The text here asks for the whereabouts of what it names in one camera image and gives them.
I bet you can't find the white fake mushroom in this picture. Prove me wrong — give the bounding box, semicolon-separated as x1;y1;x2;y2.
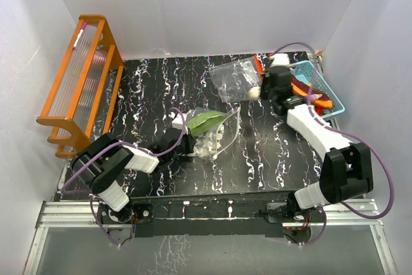
248;86;261;100

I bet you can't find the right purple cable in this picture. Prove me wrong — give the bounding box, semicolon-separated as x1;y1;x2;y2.
273;41;395;220

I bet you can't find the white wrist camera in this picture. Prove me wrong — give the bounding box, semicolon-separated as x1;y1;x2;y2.
271;53;290;66
169;111;187;130

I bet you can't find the green fake leaf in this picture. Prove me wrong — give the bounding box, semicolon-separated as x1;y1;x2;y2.
186;109;227;137

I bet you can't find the clear zip bag red slider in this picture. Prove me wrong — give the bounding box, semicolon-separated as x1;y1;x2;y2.
209;55;264;103

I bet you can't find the fake sweet potato slice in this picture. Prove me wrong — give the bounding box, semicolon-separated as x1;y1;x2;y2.
292;75;333;109

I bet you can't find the clear bag with green leaf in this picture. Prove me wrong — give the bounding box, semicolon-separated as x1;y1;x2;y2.
187;107;241;160

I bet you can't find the light blue plastic basket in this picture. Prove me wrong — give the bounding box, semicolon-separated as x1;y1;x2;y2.
288;61;345;120

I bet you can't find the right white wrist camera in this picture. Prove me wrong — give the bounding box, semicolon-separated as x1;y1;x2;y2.
271;53;290;66

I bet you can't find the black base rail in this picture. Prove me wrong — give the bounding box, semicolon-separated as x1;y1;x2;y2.
98;191;324;238

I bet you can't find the pink white marker pen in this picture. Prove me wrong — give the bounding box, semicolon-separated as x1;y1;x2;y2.
72;22;87;50

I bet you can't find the purple fake eggplant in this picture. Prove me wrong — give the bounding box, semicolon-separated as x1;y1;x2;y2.
306;93;323;104

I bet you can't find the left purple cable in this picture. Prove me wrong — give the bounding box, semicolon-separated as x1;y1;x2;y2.
60;106;189;195

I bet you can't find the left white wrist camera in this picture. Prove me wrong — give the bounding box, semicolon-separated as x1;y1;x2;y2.
169;111;187;130

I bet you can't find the orange wooden rack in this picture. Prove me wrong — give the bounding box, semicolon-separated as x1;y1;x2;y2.
37;15;125;159

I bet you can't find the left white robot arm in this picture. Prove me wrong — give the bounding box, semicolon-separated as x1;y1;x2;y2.
70;128;196;223

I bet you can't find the purple cable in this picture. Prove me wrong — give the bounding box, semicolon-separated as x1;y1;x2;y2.
60;106;189;195
273;41;395;220

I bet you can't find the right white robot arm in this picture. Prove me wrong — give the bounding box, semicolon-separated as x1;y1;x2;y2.
260;66;373;222

